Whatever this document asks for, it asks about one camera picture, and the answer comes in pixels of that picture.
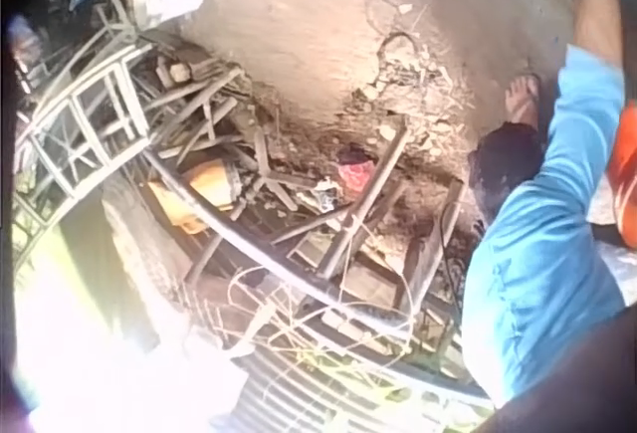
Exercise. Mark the metal grille panel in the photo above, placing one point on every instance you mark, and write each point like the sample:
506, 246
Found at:
318, 398

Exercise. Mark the red crumpled plastic scrap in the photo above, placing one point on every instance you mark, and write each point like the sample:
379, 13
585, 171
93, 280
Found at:
356, 174

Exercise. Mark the white metal window frame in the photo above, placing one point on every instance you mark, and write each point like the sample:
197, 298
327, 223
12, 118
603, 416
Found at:
82, 119

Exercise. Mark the heap of scrap metal bars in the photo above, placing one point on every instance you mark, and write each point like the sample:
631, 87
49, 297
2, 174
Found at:
278, 189

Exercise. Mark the yellow plastic container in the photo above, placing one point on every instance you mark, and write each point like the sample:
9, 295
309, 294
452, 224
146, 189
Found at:
206, 186

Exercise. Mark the scattered rubble pieces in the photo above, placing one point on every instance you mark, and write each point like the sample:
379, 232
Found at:
398, 79

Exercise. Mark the person's legs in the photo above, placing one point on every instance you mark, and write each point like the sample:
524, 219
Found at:
507, 159

